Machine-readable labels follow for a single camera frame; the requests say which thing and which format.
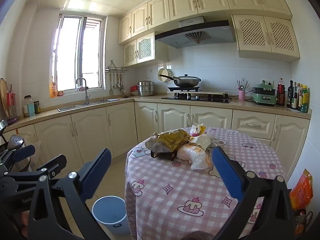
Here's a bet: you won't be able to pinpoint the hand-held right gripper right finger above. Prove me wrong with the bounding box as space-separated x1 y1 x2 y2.
211 146 295 240

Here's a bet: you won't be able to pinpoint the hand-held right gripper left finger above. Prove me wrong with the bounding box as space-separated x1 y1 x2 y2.
27 148 112 240

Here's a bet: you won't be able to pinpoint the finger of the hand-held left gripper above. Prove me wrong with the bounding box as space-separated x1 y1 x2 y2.
0 154 67 188
0 144 36 178

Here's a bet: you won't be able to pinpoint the white orange-print plastic bag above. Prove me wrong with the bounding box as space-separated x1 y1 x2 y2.
177 144 212 171

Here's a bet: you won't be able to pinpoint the blue plastic bin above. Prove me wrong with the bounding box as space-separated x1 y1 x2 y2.
92 196 127 236

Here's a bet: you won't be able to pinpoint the plain white plastic bag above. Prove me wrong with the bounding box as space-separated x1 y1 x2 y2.
189 134 212 152

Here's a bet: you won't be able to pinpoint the grey clear snack bag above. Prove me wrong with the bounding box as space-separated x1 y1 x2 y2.
145 133 163 153

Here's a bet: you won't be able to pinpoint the gold snack bag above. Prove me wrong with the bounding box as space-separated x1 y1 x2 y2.
157 129 192 153

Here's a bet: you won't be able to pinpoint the dark snack wrapper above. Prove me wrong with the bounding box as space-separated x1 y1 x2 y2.
151 150 178 161

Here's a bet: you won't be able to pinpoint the person's left hand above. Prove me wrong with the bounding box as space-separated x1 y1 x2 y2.
21 210 30 238

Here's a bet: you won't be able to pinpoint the hanging clear plastic bag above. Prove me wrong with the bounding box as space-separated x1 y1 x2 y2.
25 131 42 165

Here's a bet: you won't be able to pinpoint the stainless steel bin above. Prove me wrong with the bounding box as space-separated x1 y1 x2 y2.
7 134 33 173

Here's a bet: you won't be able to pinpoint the cream base cabinets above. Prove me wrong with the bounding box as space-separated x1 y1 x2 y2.
5 96 312 180

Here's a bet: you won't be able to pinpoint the glass jar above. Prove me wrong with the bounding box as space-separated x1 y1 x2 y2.
23 95 34 117

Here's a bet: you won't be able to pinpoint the pink checked tablecloth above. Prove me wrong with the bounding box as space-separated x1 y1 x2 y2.
124 127 287 240

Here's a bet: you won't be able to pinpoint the wooden cutting board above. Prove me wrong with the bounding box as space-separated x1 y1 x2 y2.
0 78 9 118

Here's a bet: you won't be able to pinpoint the steel sink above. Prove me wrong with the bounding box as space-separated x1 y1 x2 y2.
57 98 120 112

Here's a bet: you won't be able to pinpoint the orange packet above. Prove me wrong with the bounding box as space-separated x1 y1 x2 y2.
289 169 313 210

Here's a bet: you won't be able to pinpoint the black gas stove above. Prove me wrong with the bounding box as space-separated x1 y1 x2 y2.
161 92 232 104

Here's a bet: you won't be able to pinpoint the steel faucet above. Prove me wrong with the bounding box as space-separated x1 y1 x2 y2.
76 78 91 105

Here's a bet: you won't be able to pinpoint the green electric pot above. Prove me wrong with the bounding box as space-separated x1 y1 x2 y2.
252 84 277 106

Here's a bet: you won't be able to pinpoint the dark red packet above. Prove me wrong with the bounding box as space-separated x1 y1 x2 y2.
294 207 313 235

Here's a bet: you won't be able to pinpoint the red-label sauce bottle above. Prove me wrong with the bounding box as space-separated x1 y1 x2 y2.
277 78 286 106

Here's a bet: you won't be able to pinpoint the steel steamer pot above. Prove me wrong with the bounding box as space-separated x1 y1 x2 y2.
137 78 156 97

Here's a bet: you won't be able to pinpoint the dark glass bottle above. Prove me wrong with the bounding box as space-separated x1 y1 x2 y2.
287 80 294 108
292 82 298 110

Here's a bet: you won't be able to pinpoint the wok with lid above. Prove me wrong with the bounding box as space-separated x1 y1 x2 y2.
159 74 202 87

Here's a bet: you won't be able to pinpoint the green bottle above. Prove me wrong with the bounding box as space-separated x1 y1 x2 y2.
300 85 308 113

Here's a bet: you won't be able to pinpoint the window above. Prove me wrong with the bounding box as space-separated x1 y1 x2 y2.
51 14 108 98

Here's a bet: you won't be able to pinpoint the cream round strainer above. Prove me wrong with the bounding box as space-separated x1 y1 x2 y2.
157 68 173 83

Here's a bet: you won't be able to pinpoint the grey range hood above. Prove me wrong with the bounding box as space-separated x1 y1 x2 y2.
154 16 237 49

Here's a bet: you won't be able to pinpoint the large lattice door cabinet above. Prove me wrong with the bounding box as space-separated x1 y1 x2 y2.
231 14 300 63

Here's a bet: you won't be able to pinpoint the cream upper cabinets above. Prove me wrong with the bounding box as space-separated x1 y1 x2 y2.
118 0 293 45

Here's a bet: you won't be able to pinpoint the red-handled utensil rack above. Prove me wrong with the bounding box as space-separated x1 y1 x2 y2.
6 84 19 125

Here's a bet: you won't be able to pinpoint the wall utensil rack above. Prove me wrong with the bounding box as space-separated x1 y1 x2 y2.
105 60 130 73

